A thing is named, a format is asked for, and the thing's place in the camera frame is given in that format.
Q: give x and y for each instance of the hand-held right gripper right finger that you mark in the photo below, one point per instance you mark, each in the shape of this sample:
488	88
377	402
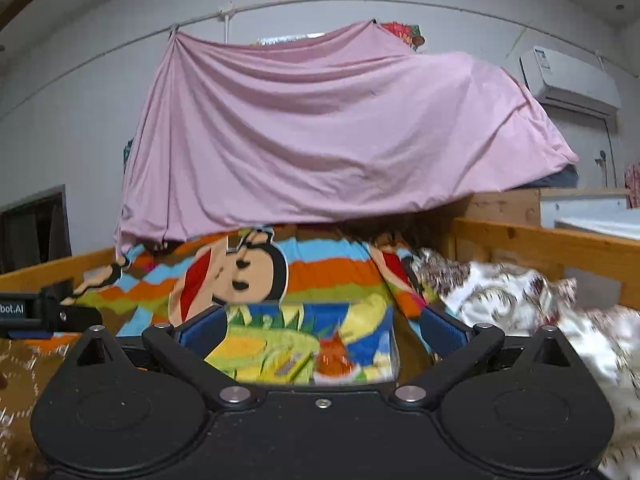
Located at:
442	331

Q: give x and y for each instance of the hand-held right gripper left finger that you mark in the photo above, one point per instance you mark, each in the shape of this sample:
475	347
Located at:
202	332

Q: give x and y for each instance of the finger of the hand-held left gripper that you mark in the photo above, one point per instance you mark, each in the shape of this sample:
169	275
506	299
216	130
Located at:
82	317

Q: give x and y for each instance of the clear plastic container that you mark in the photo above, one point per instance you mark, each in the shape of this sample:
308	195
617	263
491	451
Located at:
360	320

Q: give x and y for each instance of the white floral quilt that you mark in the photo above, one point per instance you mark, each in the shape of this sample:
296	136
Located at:
510	290

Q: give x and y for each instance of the dark brown fuzzy cloth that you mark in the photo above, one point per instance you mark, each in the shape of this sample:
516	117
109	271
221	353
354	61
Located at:
382	232

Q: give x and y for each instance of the colourful cartoon printed blanket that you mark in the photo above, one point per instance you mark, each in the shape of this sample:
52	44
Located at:
320	265

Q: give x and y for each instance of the wooden cabinet panel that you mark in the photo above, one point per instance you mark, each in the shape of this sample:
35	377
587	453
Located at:
500	207

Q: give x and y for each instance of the dark blue cloth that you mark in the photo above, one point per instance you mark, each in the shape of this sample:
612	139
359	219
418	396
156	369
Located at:
555	179

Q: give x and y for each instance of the white cabinet top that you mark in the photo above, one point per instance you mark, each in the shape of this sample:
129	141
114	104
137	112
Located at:
590	212

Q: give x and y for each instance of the pink bed sheet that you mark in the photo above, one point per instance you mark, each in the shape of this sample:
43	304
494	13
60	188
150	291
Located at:
310	125

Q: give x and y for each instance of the grey door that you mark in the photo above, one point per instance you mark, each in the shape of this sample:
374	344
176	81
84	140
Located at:
575	135

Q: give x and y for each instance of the red patterned cloth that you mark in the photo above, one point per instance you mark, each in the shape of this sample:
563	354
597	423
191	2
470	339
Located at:
633	185

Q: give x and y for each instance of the white air conditioner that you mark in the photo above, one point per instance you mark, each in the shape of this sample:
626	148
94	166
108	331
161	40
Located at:
570	77

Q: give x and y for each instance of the red floral cloth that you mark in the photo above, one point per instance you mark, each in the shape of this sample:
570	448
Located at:
402	34

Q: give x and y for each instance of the white curtain rod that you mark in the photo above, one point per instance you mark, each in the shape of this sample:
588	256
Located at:
202	18

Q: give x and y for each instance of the wooden bed frame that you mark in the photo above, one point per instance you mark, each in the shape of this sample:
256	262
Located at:
530	247

